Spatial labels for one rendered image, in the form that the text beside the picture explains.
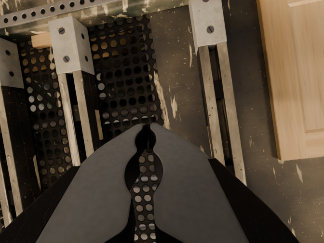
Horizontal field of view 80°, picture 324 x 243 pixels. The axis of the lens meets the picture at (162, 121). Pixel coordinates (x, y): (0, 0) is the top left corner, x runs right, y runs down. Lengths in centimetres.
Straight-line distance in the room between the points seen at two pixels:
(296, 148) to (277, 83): 15
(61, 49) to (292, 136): 57
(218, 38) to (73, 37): 32
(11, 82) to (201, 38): 49
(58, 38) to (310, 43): 57
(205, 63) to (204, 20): 9
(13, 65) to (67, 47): 19
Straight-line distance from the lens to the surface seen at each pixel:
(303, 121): 55
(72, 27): 53
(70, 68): 51
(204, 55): 44
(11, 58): 67
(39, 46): 64
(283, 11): 57
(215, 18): 47
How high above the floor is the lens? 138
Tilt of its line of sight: 33 degrees down
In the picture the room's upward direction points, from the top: 176 degrees clockwise
